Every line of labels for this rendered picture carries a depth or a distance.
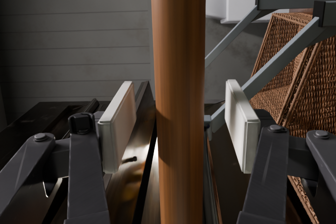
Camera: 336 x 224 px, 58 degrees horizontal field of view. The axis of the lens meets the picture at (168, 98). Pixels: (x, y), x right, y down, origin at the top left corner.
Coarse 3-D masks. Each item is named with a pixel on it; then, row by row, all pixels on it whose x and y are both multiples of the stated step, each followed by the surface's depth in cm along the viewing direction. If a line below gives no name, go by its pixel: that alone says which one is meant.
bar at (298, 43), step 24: (264, 0) 97; (288, 0) 96; (312, 0) 96; (240, 24) 100; (312, 24) 53; (216, 48) 103; (288, 48) 55; (264, 72) 57; (216, 120) 60; (216, 192) 41; (216, 216) 36
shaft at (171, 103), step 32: (160, 0) 16; (192, 0) 15; (160, 32) 16; (192, 32) 16; (160, 64) 17; (192, 64) 17; (160, 96) 18; (192, 96) 17; (160, 128) 18; (192, 128) 18; (160, 160) 19; (192, 160) 19; (160, 192) 20; (192, 192) 19
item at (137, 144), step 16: (144, 96) 152; (144, 112) 145; (144, 128) 138; (128, 144) 107; (144, 144) 131; (128, 160) 103; (144, 160) 126; (112, 176) 85; (128, 176) 100; (112, 192) 82; (128, 192) 96; (112, 208) 80; (128, 208) 93
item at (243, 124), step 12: (228, 84) 20; (228, 96) 20; (240, 96) 17; (228, 108) 20; (240, 108) 16; (252, 108) 16; (228, 120) 20; (240, 120) 16; (252, 120) 14; (240, 132) 16; (252, 132) 15; (240, 144) 16; (252, 144) 15; (240, 156) 16; (252, 156) 15
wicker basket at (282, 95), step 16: (272, 16) 158; (288, 16) 136; (304, 16) 140; (272, 32) 160; (288, 32) 160; (272, 48) 164; (256, 64) 167; (288, 64) 166; (304, 64) 112; (272, 80) 170; (288, 80) 169; (256, 96) 170; (272, 96) 164; (288, 96) 116; (272, 112) 147; (320, 128) 120
